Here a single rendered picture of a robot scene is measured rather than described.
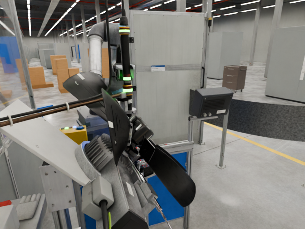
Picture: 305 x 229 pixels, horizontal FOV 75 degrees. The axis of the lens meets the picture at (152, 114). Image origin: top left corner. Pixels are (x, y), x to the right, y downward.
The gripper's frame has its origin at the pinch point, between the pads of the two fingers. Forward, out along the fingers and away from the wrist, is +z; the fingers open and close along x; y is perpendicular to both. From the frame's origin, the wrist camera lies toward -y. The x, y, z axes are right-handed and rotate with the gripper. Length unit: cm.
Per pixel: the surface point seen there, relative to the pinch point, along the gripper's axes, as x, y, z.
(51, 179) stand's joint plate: 33, 38, 15
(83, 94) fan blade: 18.8, 10.1, 2.5
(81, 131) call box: 24, 40, -34
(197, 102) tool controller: -57, 30, -38
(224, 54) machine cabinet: -625, 16, -773
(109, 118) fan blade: 12.0, 11.3, 33.2
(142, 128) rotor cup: -2.6, 24.0, 12.0
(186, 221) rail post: -53, 139, -38
